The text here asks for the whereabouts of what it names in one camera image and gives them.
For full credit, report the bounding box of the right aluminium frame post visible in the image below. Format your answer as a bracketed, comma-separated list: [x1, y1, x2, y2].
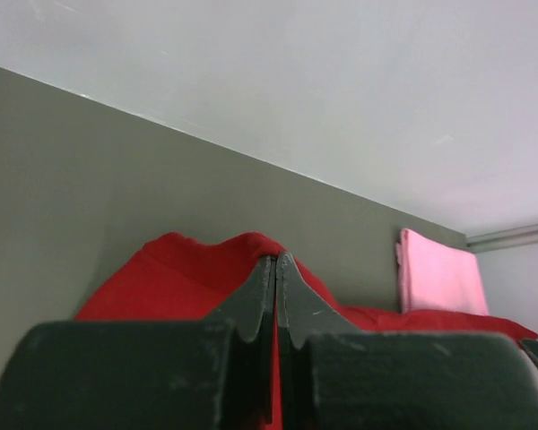
[467, 224, 538, 254]

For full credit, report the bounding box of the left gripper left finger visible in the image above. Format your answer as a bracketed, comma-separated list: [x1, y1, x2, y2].
[0, 256, 276, 429]

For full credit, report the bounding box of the red t shirt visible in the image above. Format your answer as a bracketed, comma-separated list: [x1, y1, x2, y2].
[77, 233, 537, 429]

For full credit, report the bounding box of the folded pink t shirt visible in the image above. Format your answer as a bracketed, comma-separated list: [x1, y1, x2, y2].
[395, 228, 489, 315]

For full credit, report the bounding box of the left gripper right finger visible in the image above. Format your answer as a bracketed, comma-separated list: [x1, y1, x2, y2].
[275, 253, 538, 429]

